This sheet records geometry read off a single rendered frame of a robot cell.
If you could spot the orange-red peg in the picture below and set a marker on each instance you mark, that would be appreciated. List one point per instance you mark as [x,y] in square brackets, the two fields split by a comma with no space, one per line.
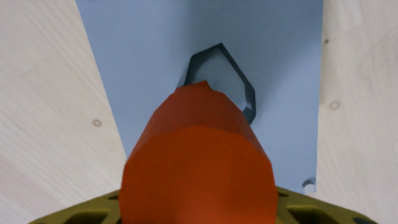
[198,161]

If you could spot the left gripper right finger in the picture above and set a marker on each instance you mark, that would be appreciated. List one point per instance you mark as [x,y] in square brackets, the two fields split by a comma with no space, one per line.
[297,208]

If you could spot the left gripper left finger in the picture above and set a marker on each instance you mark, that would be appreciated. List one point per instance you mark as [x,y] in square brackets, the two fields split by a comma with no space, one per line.
[103,209]

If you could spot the light blue flat plate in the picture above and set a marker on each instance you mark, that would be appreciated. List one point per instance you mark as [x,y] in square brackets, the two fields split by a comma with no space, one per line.
[266,60]

